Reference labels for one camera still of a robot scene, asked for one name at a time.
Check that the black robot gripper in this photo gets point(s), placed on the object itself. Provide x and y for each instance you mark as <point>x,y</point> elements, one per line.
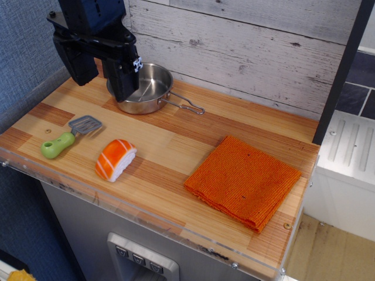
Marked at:
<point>88,29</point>

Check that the stainless steel pot with handle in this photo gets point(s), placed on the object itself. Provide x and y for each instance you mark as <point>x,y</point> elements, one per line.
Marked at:
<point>155,91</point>

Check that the orange white toy half bun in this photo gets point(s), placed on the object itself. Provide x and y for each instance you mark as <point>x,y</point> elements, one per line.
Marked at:
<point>114,159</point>

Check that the clear acrylic table edge guard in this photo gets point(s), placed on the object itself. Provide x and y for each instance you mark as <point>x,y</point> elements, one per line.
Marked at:
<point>147,214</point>

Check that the folded orange cloth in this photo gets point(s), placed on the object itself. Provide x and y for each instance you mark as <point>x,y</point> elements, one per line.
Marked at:
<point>243,182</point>

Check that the silver dispenser panel with buttons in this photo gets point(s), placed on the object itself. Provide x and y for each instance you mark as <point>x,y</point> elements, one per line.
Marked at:
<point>140,259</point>

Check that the yellow object at corner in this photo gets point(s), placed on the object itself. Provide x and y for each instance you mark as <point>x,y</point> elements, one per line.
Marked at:
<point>20,275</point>

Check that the white grooved side cabinet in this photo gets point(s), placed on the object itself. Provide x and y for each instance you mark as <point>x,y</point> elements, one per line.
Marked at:
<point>341,191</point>

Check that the green handled grey toy spatula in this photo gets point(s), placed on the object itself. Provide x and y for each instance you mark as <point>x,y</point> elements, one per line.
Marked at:
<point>82,125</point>

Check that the dark grey right post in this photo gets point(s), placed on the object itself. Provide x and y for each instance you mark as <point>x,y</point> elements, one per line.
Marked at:
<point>349,53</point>

